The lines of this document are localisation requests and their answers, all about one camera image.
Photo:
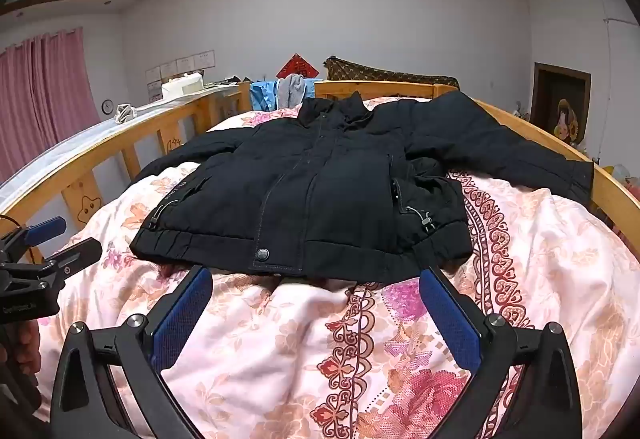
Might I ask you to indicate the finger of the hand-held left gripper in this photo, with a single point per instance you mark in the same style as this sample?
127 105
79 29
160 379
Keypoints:
46 229
75 255

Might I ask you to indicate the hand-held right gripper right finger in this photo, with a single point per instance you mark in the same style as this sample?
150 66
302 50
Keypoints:
450 319

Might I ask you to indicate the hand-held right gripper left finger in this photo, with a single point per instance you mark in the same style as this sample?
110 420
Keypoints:
182 319

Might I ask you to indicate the black padded jacket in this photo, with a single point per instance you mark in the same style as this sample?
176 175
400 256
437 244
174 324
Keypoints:
325 179

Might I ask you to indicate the person's left hand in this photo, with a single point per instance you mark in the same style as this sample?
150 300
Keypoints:
26 346

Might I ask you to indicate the white plastic covered ledge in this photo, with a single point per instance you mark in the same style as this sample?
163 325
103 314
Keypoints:
75 139

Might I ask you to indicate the pink floral blanket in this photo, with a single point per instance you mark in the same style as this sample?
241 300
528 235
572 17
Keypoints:
280 344

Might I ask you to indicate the pink curtain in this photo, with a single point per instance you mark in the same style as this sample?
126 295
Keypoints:
40 94

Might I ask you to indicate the white crumpled cloth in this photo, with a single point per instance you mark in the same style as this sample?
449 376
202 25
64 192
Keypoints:
124 113

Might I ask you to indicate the white box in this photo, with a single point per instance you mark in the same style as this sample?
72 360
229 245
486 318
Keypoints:
182 85

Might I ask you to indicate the dark framed picture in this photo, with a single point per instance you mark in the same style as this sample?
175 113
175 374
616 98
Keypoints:
562 114

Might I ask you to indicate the blue garment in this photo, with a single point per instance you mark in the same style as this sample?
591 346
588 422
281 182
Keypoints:
262 94

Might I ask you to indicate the grey garment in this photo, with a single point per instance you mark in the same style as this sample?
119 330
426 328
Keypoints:
292 91

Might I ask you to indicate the brown patterned cloth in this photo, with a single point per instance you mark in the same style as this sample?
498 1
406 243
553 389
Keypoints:
380 71

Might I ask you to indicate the round wall clock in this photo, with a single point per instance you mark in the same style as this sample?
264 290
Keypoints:
107 106

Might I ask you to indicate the white wall paper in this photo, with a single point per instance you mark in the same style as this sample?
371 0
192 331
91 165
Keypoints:
185 64
153 74
153 91
204 59
168 70

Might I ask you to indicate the wooden bed frame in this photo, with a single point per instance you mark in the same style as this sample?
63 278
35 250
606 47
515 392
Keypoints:
615 189

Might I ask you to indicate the red paper wall decoration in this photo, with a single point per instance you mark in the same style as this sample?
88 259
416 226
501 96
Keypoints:
295 66

